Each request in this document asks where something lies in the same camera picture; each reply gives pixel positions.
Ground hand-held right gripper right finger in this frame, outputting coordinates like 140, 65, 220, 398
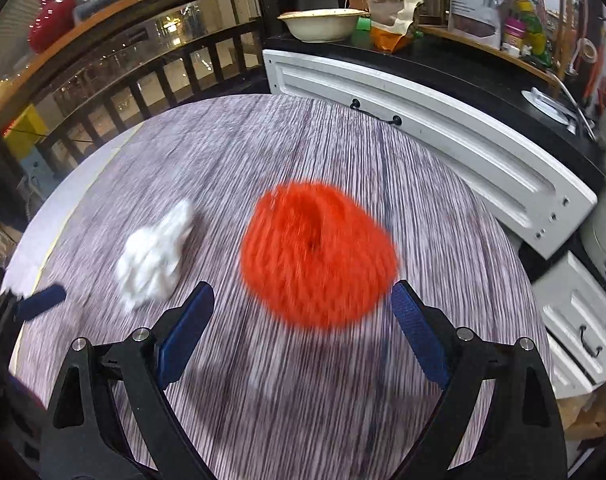
390, 280, 568, 480

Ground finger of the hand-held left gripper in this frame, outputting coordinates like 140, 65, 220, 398
12, 284, 67, 322

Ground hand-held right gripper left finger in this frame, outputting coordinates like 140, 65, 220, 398
40, 281, 216, 480

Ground white tissue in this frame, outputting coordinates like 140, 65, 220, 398
116, 199, 195, 311

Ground orange foam net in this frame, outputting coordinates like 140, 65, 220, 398
239, 181, 401, 331

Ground brown cardboard piece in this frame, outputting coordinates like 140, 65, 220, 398
558, 390, 606, 441

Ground purple striped tablecloth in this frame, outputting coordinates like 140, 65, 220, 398
13, 94, 554, 480

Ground white flat device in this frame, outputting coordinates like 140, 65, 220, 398
522, 87, 581, 126

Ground red vase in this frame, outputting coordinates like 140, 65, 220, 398
27, 0, 76, 55

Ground wooden shelf rack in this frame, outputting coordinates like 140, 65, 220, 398
418, 0, 574, 86

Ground cluster of small colourful bottles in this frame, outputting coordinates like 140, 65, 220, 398
503, 0, 551, 61

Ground cream enamel bowl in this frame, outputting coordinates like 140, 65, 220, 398
277, 8, 370, 43

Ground beige snack bag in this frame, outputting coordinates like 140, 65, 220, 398
370, 0, 426, 55

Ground clear pouch dark contents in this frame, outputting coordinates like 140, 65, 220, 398
448, 0, 511, 48

